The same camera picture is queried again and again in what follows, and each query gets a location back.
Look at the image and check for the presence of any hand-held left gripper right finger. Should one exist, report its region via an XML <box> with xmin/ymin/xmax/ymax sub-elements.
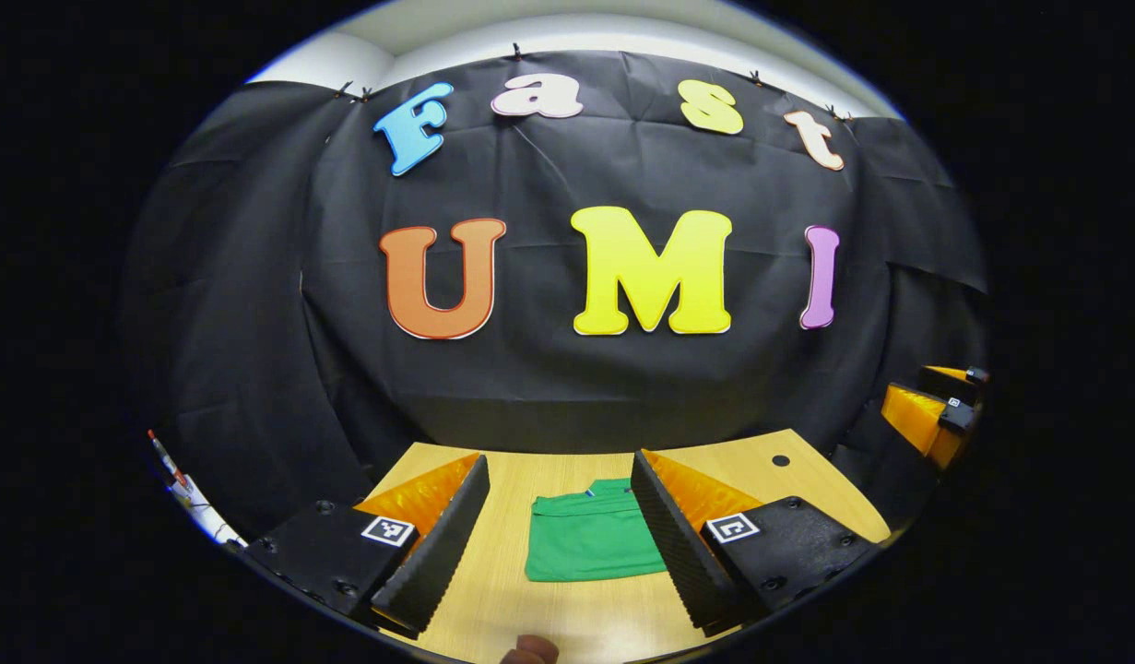
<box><xmin>630</xmin><ymin>449</ymin><xmax>881</xmax><ymax>637</ymax></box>

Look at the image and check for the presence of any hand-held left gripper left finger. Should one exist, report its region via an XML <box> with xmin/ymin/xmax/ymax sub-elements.
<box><xmin>244</xmin><ymin>452</ymin><xmax>491</xmax><ymax>640</ymax></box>

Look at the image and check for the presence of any green T-shirt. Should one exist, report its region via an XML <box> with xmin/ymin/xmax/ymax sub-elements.
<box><xmin>526</xmin><ymin>478</ymin><xmax>669</xmax><ymax>584</ymax></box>

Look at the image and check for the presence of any black backdrop cloth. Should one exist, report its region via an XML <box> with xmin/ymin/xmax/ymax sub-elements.
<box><xmin>120</xmin><ymin>51</ymin><xmax>990</xmax><ymax>545</ymax></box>

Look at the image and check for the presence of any white and red object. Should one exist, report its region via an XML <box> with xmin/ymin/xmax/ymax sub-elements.
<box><xmin>148</xmin><ymin>429</ymin><xmax>247</xmax><ymax>547</ymax></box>

